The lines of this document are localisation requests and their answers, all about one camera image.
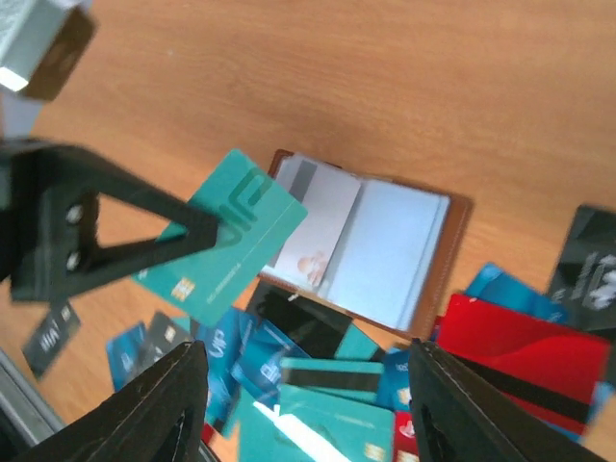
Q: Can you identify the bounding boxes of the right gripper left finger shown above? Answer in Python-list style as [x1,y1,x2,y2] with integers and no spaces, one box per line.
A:
[15,342,208,462]

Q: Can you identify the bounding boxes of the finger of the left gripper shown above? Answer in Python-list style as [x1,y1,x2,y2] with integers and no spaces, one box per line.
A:
[1,138,219,302]

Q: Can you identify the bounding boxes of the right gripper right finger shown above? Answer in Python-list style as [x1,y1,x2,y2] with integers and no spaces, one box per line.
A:
[408,339,602,462]

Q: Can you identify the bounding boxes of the brown leather card holder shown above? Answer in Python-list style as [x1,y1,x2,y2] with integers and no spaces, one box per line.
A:
[260,149,474,339]

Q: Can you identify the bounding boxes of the teal VIP chip card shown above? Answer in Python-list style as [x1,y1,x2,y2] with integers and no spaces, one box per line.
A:
[133,149,307,325]

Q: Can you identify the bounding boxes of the white red-print card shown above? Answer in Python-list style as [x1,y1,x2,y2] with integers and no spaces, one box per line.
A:
[264,154,362,290]

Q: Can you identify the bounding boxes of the blue card left edge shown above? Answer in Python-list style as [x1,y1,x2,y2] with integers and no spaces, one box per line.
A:
[106,321,146,392]

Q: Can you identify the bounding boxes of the black vip card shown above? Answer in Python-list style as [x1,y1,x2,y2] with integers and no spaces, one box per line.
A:
[22,300,81,380]
[138,312,192,368]
[548,204,615,340]

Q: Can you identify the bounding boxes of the black VIP card far left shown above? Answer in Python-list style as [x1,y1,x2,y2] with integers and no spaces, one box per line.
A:
[22,300,81,380]

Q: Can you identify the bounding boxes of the teal card pile bottom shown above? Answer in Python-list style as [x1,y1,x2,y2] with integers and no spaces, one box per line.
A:
[281,358,384,403]

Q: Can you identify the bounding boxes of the blue card pile centre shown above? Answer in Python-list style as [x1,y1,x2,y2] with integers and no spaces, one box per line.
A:
[196,307,257,438]

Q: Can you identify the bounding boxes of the dark red card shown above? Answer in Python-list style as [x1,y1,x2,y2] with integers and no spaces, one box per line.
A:
[437,294,610,435]

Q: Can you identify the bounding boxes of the black plain card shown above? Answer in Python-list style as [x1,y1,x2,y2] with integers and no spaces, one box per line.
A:
[246,281,352,359]

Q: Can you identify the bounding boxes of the black VIP card top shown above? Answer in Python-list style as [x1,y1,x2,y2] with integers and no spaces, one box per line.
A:
[548,204,615,340]

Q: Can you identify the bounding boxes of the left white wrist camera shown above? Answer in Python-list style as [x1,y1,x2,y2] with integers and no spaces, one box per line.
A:
[1,0,97,102]

